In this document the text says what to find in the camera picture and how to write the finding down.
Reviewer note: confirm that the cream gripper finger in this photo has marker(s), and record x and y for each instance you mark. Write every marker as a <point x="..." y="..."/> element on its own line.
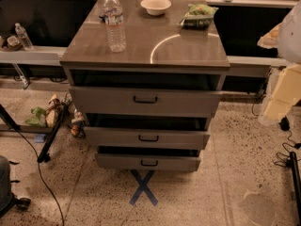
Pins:
<point x="286" y="94"/>

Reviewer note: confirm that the clear plastic water bottle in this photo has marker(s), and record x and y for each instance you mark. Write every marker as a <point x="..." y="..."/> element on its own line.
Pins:
<point x="115" y="27"/>

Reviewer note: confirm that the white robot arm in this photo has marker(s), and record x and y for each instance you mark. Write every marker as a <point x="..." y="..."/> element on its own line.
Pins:
<point x="286" y="37"/>

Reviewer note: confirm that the white paper bowl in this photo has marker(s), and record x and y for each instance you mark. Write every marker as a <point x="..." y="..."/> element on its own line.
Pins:
<point x="155" y="7"/>

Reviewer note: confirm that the small water bottle on ledge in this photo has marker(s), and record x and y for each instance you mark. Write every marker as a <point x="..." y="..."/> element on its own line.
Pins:
<point x="23" y="37"/>

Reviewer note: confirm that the black stand right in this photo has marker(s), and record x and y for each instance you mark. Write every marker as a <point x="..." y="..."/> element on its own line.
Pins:
<point x="296" y="182"/>

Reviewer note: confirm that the grey drawer cabinet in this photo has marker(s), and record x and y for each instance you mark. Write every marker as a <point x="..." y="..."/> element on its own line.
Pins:
<point x="159" y="54"/>

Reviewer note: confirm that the bottom grey drawer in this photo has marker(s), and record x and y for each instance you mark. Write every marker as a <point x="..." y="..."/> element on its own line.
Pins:
<point x="147" y="162"/>

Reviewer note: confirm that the grey drawer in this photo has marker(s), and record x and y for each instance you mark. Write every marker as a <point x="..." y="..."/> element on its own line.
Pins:
<point x="147" y="162"/>
<point x="147" y="138"/>
<point x="145" y="102"/>

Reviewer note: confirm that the blue tape cross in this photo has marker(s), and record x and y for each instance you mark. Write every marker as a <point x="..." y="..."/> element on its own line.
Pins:
<point x="143" y="187"/>

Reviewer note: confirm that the middle grey drawer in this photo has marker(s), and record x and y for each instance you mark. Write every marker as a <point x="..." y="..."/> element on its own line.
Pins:
<point x="147" y="138"/>

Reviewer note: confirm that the top grey drawer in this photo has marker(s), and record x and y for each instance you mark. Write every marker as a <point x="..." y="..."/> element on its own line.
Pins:
<point x="145" y="102"/>

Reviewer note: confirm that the small toy figure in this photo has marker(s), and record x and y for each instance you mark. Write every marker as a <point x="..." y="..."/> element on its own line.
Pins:
<point x="78" y="124"/>

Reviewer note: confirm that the brown snack bag on floor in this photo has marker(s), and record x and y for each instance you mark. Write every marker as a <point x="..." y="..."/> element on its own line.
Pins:
<point x="53" y="109"/>

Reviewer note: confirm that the green bag on floor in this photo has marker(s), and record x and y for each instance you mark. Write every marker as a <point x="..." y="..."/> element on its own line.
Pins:
<point x="38" y="117"/>

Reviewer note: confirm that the round object on ledge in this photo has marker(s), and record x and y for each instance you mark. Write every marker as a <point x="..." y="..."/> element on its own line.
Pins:
<point x="13" y="41"/>

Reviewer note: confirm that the grey wheeled base left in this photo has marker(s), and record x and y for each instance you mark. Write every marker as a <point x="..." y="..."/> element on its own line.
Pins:
<point x="7" y="197"/>

